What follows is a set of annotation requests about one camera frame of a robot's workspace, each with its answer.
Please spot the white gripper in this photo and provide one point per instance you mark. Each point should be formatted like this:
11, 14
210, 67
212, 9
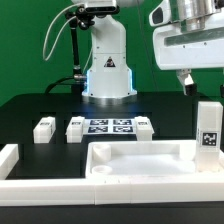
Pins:
195, 50

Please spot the white desk top tray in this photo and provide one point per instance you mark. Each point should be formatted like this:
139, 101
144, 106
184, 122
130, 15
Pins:
140, 158

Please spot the white left fence bar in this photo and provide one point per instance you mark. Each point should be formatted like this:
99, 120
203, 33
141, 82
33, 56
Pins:
9, 156

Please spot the white fence bar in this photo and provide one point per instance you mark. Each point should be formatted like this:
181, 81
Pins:
111, 191
9, 156

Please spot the white front fence bar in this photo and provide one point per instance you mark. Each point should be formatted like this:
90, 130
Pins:
111, 191

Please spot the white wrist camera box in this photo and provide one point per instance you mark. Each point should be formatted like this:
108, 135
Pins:
161, 15

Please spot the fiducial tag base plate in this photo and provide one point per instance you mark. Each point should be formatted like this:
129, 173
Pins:
109, 126

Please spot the black camera on pole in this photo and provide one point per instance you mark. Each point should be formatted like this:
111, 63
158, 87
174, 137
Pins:
98, 7

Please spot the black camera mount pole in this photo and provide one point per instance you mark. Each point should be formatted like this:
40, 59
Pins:
78, 86

